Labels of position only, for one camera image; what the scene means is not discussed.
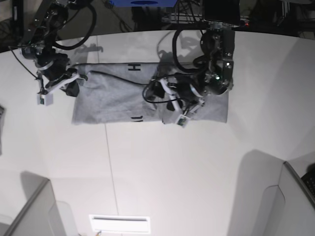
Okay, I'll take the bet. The grey partition panel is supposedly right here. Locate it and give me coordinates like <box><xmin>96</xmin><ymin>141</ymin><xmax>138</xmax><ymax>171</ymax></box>
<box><xmin>252</xmin><ymin>162</ymin><xmax>315</xmax><ymax>236</ymax></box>
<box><xmin>3</xmin><ymin>178</ymin><xmax>66</xmax><ymax>236</ymax></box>

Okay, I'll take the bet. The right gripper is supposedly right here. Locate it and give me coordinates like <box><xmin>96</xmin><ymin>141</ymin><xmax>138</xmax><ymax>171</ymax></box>
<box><xmin>34</xmin><ymin>51</ymin><xmax>80</xmax><ymax>97</ymax></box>

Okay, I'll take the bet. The white cable slot plate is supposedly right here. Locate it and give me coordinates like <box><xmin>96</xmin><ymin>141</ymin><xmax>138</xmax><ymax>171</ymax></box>
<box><xmin>89</xmin><ymin>214</ymin><xmax>151</xmax><ymax>234</ymax></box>

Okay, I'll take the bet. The grey T-shirt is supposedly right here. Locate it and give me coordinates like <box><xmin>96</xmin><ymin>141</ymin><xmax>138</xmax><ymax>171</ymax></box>
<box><xmin>72</xmin><ymin>62</ymin><xmax>228</xmax><ymax>124</ymax></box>

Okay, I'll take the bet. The blue box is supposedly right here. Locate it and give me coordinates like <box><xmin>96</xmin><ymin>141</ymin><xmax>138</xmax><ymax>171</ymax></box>
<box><xmin>111</xmin><ymin>0</ymin><xmax>177</xmax><ymax>7</ymax></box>

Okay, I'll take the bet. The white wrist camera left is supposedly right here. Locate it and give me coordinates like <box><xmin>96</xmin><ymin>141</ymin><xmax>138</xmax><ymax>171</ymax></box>
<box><xmin>158</xmin><ymin>77</ymin><xmax>205</xmax><ymax>128</ymax></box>

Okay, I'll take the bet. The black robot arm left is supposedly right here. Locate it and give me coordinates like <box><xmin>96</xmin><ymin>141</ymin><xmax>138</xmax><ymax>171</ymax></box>
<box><xmin>142</xmin><ymin>0</ymin><xmax>241</xmax><ymax>115</ymax></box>

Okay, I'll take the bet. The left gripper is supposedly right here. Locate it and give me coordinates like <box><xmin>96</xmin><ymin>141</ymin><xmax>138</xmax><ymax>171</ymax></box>
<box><xmin>150</xmin><ymin>73</ymin><xmax>204</xmax><ymax>112</ymax></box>

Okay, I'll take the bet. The black keyboard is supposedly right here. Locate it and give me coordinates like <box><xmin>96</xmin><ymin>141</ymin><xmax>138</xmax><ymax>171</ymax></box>
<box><xmin>302</xmin><ymin>172</ymin><xmax>315</xmax><ymax>197</ymax></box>

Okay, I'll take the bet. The grey partition panel right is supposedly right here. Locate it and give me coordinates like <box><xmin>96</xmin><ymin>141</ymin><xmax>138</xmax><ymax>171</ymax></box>
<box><xmin>252</xmin><ymin>162</ymin><xmax>315</xmax><ymax>236</ymax></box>

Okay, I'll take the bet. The grey partition panel left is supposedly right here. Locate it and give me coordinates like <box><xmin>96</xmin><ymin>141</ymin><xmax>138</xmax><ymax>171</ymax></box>
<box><xmin>3</xmin><ymin>178</ymin><xmax>66</xmax><ymax>236</ymax></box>

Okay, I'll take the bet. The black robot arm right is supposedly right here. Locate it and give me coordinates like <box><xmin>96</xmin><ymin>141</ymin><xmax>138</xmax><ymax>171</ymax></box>
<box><xmin>18</xmin><ymin>0</ymin><xmax>97</xmax><ymax>97</ymax></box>

